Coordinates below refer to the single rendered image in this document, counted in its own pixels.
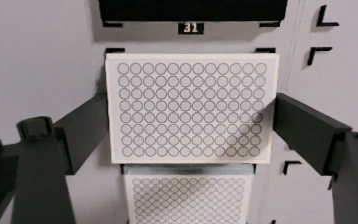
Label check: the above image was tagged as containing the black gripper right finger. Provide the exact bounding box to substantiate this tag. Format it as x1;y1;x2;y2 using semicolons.
272;92;358;224

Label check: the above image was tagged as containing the black plate lid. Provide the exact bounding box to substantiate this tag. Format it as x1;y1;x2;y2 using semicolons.
98;0;288;22

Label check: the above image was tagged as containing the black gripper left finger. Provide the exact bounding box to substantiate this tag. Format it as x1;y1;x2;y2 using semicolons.
0;92;110;224

